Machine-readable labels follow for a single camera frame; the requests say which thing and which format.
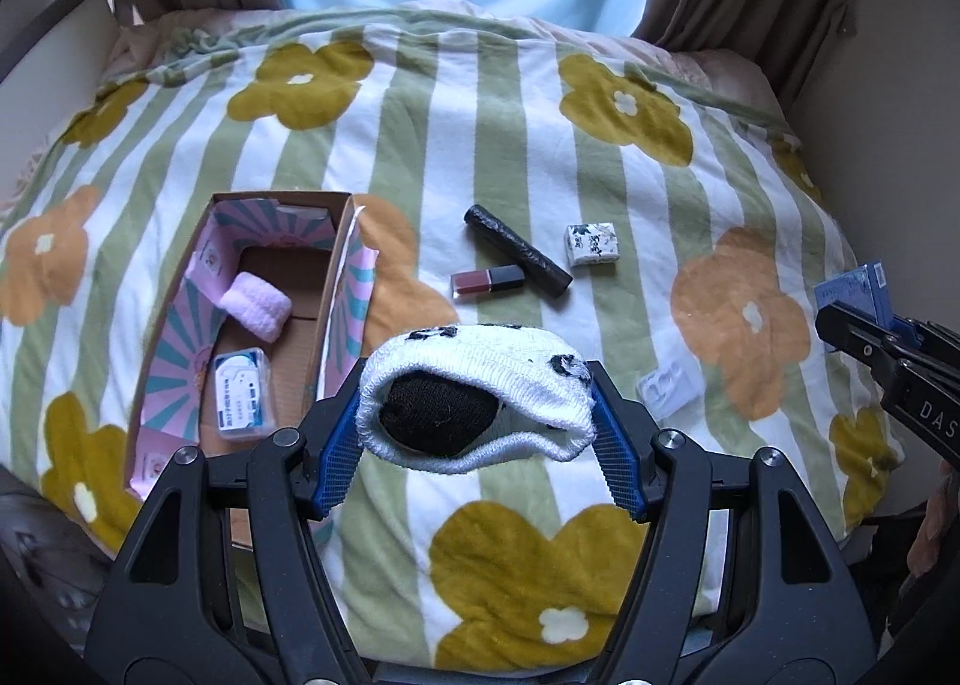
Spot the small tissue pack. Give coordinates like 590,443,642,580
565,222,620,268

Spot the black white sock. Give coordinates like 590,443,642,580
356,325,596,476

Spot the dental floss pick box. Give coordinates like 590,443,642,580
213,347,277,441

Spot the floral striped blanket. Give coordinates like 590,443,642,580
2,11,877,683

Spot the open cardboard box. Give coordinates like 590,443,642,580
125,191,377,497

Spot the white headboard panel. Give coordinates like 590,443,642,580
2,0,119,201

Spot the person's right hand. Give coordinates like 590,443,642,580
907,470,958,578

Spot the red lip gloss tube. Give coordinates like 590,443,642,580
451,265,526,300

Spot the clear plastic blister tray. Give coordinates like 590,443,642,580
636,362,704,420

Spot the pink fluffy sock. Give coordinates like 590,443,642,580
218,271,293,344

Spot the black roll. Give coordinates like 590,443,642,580
464,204,573,298

